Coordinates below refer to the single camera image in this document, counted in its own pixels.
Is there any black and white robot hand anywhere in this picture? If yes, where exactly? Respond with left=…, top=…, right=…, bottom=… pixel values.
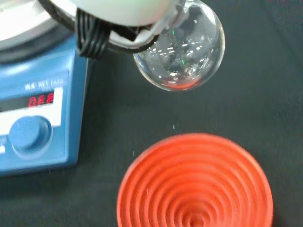
left=37, top=0, right=176, bottom=59

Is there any heater with blue base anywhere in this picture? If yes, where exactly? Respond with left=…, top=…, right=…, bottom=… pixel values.
left=0, top=0, right=96, bottom=178

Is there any black bench cloth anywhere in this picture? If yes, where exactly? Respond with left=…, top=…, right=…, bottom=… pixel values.
left=0, top=0, right=303, bottom=227

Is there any red ribbed flask ring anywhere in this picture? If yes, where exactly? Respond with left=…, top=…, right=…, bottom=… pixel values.
left=116, top=132, right=274, bottom=227

